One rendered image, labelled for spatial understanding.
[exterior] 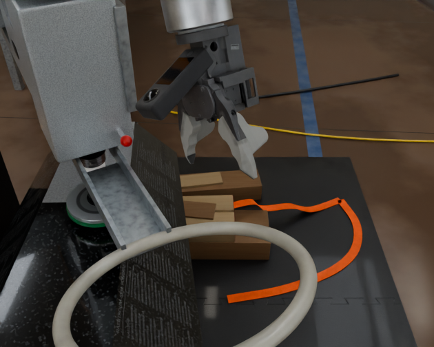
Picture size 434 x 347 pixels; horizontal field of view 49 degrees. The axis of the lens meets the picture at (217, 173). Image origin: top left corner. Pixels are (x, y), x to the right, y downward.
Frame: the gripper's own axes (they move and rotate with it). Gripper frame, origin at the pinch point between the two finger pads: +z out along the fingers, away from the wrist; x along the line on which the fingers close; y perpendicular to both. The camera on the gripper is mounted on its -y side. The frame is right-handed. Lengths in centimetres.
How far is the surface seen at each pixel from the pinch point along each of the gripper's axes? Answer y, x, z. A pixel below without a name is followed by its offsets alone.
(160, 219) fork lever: 8.6, 39.4, 21.3
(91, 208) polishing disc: 8, 84, 29
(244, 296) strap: 75, 108, 110
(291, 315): 3.6, -7.0, 23.9
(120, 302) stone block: 0, 58, 48
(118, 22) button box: 17, 53, -23
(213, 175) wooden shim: 110, 166, 70
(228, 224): 18.5, 26.8, 23.9
